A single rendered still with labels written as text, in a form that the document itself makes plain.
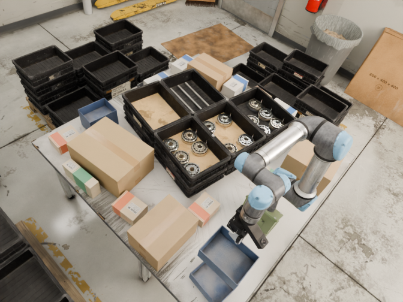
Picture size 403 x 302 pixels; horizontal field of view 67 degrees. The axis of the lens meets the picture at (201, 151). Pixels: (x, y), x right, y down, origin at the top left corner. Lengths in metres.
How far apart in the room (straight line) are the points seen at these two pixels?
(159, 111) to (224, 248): 1.12
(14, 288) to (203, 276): 1.08
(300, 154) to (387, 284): 1.41
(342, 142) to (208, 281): 0.94
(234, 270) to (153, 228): 0.48
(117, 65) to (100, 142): 1.34
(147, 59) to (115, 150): 1.70
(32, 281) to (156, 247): 0.85
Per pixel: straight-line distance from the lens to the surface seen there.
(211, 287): 1.69
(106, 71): 3.03
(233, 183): 1.98
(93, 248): 2.52
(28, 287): 2.13
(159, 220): 1.62
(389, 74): 4.22
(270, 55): 3.76
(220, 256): 1.36
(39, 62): 3.22
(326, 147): 1.38
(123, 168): 1.74
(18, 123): 3.41
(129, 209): 1.75
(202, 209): 1.76
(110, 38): 3.47
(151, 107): 2.15
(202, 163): 1.87
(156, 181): 1.92
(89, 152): 1.84
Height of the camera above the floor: 2.33
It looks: 51 degrees down
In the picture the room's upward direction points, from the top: 12 degrees clockwise
